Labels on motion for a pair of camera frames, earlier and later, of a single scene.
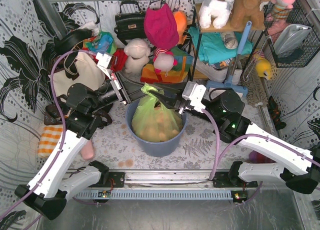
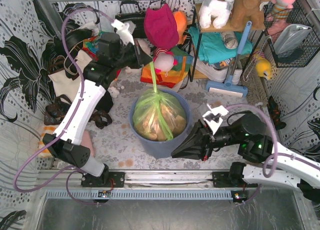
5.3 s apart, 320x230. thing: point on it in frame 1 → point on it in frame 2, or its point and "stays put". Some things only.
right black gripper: [180, 107] → [203, 142]
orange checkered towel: [49, 138] stays put
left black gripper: [122, 90] → [137, 57]
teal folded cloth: [212, 46] stays put
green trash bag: [154, 124] stays put
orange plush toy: [181, 17] stays put
